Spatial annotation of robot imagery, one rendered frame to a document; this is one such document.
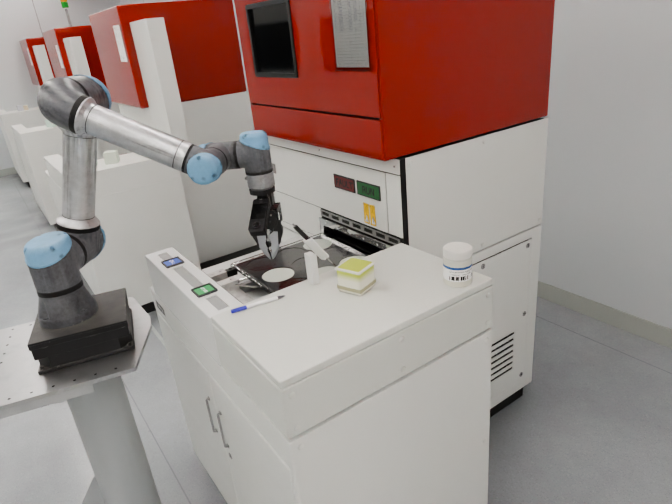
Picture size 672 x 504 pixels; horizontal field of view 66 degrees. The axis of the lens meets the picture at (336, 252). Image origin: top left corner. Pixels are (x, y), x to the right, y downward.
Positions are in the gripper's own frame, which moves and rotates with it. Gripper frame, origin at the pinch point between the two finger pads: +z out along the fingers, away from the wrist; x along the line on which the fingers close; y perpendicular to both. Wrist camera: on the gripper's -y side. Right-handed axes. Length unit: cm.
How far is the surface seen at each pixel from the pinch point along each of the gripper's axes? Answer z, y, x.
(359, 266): -3.9, -19.3, -26.4
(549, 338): 99, 99, -114
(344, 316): 3.1, -31.5, -22.6
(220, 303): 3.8, -20.2, 10.3
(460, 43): -51, 26, -58
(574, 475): 99, 11, -96
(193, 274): 3.2, -2.3, 23.1
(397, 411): 26, -37, -33
